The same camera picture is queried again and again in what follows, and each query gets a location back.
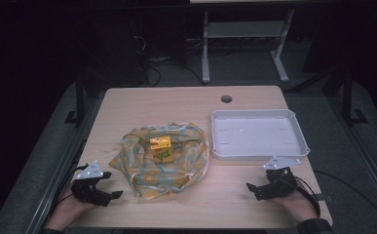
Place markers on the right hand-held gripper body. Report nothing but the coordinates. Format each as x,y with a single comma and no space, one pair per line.
278,182

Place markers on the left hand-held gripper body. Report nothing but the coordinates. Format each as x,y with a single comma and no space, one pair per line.
84,190

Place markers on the person's left hand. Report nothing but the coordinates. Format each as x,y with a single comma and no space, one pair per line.
69,209

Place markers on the person's right hand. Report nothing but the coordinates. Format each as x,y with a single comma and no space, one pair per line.
295,204

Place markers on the white plastic tray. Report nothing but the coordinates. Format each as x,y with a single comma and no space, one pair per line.
257,135

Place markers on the black wrist sleeve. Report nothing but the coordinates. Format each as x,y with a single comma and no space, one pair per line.
314,226

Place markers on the small yellow box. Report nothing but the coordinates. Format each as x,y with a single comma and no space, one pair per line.
162,150

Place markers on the black metal stand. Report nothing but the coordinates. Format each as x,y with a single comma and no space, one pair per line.
79,100
347,97

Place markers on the grey metal rail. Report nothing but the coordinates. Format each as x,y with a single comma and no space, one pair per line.
59,169
364,152

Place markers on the white metal table frame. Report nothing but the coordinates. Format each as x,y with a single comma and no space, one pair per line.
244,30

